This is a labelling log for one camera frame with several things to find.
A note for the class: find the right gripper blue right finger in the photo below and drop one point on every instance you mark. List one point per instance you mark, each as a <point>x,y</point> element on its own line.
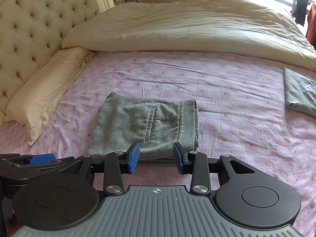
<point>196,164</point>

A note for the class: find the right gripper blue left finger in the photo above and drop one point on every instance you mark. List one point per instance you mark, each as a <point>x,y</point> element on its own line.
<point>118,163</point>

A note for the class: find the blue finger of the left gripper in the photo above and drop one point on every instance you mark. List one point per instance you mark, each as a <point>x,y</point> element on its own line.
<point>41,159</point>

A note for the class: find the grey speckled pants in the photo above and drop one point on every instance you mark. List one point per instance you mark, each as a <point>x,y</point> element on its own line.
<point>154,124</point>

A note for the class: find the cream pillow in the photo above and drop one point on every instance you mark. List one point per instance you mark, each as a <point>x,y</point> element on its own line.
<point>35,102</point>

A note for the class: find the pink patterned bed sheet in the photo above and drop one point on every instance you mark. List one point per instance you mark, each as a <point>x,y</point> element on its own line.
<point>241,104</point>

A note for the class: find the folded light grey garment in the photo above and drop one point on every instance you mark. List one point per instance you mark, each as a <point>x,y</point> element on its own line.
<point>299,92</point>

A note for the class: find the beige tufted headboard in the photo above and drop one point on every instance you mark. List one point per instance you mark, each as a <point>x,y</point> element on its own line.
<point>32,30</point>

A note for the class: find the cream duvet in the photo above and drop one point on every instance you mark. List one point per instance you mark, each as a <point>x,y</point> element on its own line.
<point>243,27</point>

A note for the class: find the hanging clothes rack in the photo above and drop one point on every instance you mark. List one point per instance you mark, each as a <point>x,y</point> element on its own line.
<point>305,10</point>

